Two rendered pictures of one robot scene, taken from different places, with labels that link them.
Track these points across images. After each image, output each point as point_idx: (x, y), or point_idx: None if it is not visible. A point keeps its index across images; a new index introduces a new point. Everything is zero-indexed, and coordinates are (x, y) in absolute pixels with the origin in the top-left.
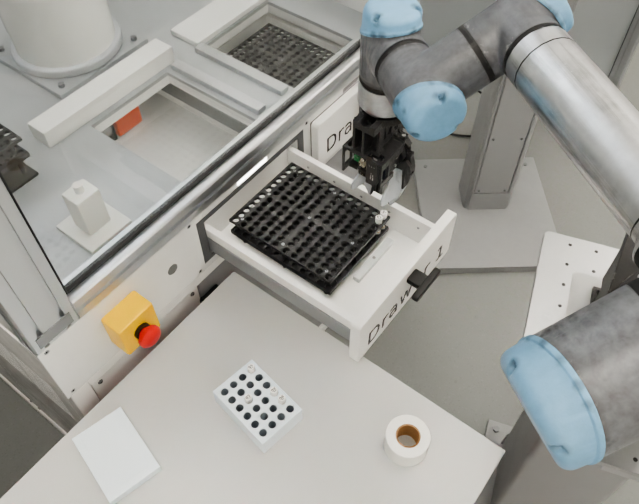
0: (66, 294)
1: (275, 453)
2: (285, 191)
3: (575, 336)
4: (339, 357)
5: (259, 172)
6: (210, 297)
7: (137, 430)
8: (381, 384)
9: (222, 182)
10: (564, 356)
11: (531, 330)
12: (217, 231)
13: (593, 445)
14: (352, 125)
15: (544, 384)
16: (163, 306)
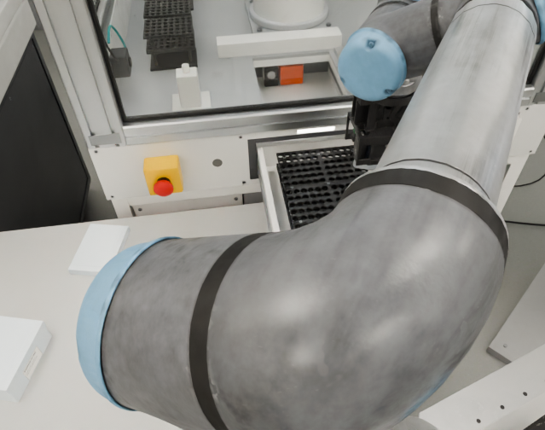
0: (124, 121)
1: None
2: (331, 159)
3: (174, 242)
4: None
5: (323, 136)
6: (241, 206)
7: (124, 246)
8: None
9: (281, 119)
10: (144, 252)
11: (451, 403)
12: (263, 156)
13: (94, 365)
14: None
15: (109, 266)
16: (202, 187)
